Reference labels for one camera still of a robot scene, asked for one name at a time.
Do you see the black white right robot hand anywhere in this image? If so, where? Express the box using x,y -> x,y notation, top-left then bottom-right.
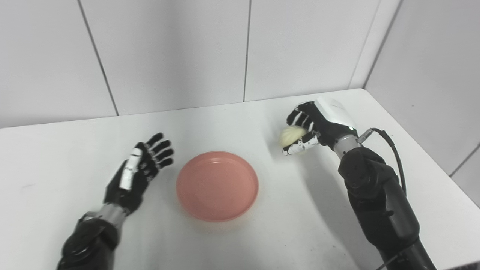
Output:
282,96 -> 359,156

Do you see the pink round plate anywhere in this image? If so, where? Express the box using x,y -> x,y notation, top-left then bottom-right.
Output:
176,151 -> 260,222

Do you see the cream steamed bun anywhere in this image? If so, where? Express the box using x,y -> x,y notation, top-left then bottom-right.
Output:
279,126 -> 309,149

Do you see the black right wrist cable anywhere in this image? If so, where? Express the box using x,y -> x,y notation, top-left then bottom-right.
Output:
358,127 -> 408,198

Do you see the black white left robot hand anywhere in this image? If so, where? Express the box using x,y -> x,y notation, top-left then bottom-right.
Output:
103,132 -> 175,215

